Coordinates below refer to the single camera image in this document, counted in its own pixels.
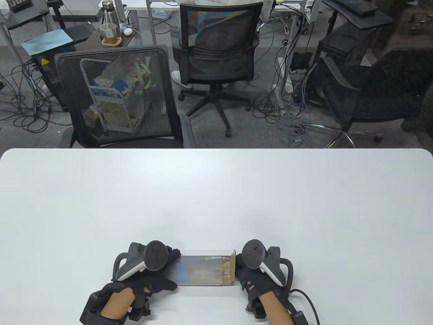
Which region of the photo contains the clear plastic cup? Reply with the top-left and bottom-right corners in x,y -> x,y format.
99,23 -> 119,44

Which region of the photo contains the teal folder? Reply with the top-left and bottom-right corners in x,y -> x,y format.
21,29 -> 74,56

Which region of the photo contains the black mesh-back chair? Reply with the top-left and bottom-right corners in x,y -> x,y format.
55,45 -> 196,149

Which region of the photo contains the tangle of grey floor cables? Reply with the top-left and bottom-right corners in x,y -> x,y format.
252,91 -> 325,146

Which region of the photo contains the black cabinet yellow label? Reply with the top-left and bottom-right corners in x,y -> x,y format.
34,54 -> 71,110

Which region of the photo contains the person's right hand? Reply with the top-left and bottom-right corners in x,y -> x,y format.
235,246 -> 295,320

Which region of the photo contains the white wire mesh cart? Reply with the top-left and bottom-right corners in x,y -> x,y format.
80,56 -> 158,134

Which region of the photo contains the person's left forearm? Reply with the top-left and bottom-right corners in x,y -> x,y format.
100,287 -> 136,319

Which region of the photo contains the grey hand tracker controller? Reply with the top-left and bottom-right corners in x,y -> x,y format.
241,239 -> 294,288
112,240 -> 168,282

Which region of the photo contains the person's left hand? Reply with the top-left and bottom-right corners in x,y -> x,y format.
101,242 -> 181,320

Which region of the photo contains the steel water bottle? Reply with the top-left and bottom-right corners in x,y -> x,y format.
101,1 -> 117,27

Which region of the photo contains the black keyboard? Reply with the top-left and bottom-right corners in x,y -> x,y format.
333,0 -> 378,17

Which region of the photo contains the tangle of black floor cables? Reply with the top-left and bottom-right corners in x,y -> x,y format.
0,58 -> 73,134

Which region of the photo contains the black chair chrome base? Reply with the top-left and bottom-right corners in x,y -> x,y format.
303,47 -> 433,149

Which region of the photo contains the black stand desk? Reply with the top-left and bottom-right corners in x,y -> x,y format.
7,0 -> 49,29

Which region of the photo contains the black keyboard desk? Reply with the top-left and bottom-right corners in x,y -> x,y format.
321,0 -> 396,29

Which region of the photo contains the beige pull-out pencil case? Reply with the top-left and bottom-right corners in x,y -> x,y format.
174,250 -> 237,286

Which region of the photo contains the person's right forearm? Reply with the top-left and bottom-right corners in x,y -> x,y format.
259,292 -> 296,325

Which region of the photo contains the black flat tray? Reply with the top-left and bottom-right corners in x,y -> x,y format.
64,24 -> 95,43

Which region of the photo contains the black swivel office chair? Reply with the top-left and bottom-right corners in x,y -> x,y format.
172,2 -> 261,138

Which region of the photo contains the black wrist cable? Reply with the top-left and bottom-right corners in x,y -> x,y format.
289,289 -> 321,325

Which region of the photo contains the dark brown side desk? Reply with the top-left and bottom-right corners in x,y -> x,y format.
86,25 -> 136,51

